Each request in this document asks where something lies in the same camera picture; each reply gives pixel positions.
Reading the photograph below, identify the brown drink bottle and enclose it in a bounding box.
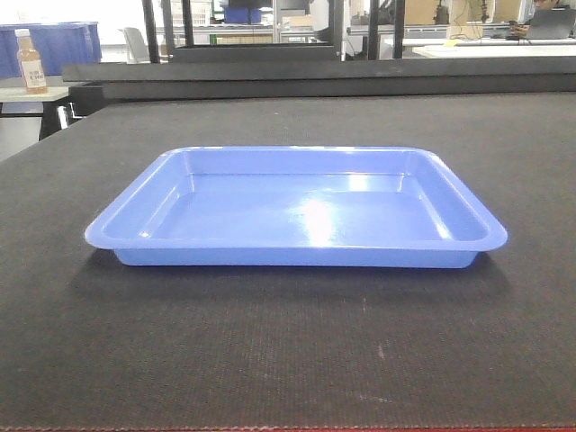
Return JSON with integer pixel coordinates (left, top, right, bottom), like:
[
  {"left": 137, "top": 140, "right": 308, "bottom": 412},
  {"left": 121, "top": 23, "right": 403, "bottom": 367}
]
[{"left": 14, "top": 29, "right": 48, "bottom": 95}]

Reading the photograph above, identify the black metal frame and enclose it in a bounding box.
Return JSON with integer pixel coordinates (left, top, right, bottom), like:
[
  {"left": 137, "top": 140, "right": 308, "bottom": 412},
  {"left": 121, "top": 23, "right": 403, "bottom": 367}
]
[{"left": 141, "top": 1, "right": 405, "bottom": 64}]

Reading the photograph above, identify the blue plastic tray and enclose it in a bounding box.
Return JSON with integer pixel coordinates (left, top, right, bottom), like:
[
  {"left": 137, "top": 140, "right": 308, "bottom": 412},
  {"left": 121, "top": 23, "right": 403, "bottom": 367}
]
[{"left": 85, "top": 146, "right": 508, "bottom": 268}]

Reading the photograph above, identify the seated person in background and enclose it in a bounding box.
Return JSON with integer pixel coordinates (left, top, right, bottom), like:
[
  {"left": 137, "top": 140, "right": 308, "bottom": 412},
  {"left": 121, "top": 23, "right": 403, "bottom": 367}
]
[{"left": 505, "top": 1, "right": 575, "bottom": 41}]

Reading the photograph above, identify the black table mat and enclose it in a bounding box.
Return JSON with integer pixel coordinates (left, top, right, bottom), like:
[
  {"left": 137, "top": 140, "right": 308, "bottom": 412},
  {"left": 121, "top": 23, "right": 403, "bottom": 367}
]
[{"left": 1, "top": 93, "right": 575, "bottom": 430}]

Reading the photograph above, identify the blue draped table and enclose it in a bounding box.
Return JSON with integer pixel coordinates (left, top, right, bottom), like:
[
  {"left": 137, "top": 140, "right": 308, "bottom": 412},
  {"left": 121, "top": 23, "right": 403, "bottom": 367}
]
[{"left": 1, "top": 22, "right": 102, "bottom": 78}]

